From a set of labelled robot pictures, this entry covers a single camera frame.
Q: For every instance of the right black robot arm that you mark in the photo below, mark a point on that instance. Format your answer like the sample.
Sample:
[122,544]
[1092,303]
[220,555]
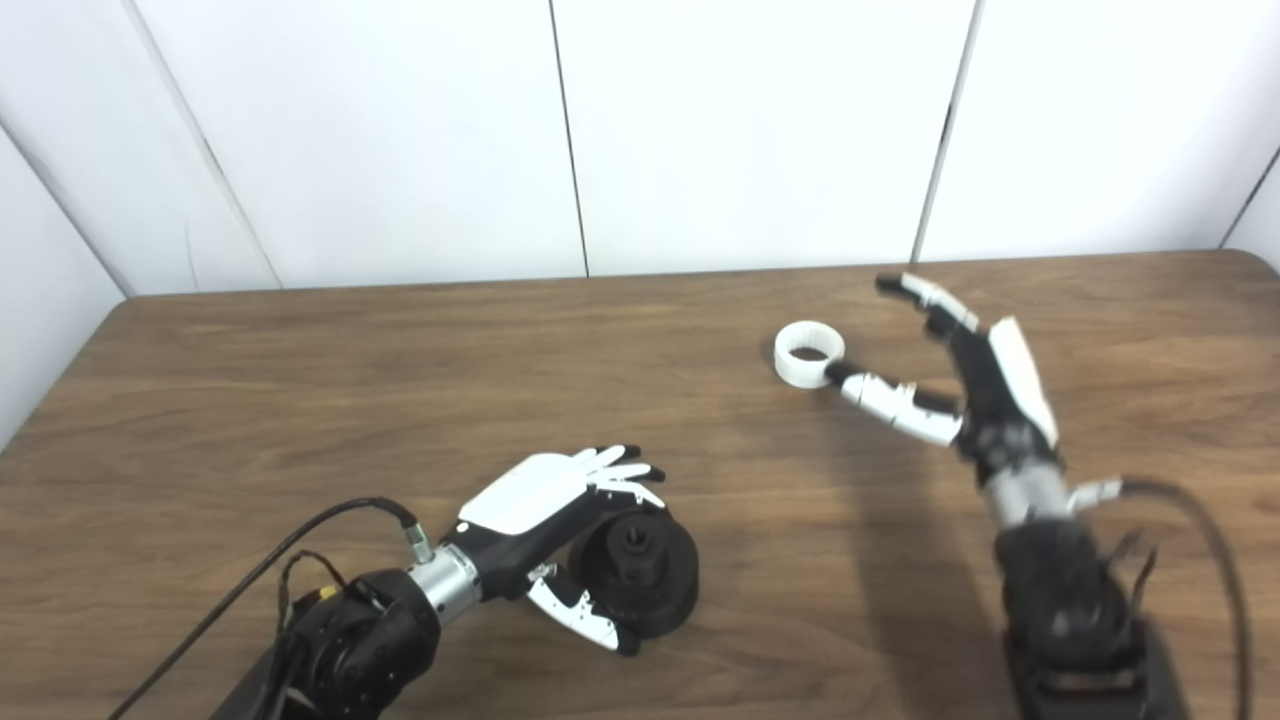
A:
[1070,600]

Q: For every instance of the round black part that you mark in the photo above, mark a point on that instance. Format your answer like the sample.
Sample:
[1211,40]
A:
[665,590]

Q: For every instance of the left white-black robot hand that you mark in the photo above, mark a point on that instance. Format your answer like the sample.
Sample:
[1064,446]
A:
[530,495]

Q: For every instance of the right white-black robot hand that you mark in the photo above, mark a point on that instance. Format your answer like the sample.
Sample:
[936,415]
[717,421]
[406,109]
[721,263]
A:
[1000,400]

